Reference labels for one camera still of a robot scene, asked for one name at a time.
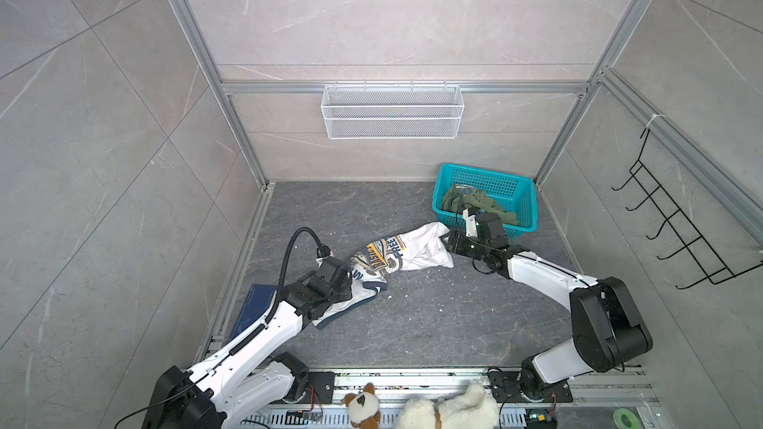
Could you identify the teal plastic basket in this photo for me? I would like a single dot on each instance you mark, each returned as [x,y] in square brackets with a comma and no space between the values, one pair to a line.
[515,194]

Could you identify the brown white plush toy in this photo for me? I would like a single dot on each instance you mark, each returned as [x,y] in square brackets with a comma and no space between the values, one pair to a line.
[364,408]

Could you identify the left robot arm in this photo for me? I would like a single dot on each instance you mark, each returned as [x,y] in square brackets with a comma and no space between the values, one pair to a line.
[201,397]

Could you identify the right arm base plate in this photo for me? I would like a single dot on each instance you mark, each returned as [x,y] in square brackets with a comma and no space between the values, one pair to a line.
[505,387]

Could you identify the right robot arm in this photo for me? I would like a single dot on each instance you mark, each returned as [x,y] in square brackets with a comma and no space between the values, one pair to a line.
[607,327]

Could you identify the blue book yellow label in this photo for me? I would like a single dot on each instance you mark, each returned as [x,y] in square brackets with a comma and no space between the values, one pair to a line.
[256,304]

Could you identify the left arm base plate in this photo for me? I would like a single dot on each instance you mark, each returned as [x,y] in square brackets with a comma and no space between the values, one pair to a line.
[312,388]

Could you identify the small green black device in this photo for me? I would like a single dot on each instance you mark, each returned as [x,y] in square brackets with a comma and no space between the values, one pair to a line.
[540,419]

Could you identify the white fluffy plush toy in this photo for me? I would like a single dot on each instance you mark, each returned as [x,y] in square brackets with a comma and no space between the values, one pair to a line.
[474,409]

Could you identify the aluminium frame rail front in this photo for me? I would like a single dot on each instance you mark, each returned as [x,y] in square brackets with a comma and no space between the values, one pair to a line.
[395,386]

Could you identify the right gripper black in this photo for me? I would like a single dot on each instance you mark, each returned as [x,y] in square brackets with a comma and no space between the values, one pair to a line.
[457,238]

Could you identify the black wire hook rack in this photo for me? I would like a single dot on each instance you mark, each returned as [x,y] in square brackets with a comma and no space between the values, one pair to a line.
[673,217]

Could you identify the green tape roll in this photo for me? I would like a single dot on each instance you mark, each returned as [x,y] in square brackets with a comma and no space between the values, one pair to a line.
[624,418]

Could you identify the white navy-trimmed tank top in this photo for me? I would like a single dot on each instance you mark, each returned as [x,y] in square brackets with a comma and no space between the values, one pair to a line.
[372,265]

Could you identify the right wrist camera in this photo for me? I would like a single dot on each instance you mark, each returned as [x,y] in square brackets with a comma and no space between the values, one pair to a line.
[482,225]

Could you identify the green tank top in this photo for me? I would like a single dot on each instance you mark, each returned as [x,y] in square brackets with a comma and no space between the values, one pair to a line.
[459,198]

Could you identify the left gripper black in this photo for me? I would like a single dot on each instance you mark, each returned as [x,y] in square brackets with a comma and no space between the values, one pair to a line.
[347,287]

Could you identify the white wire mesh shelf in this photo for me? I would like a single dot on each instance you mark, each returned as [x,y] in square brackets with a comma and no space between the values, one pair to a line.
[357,112]

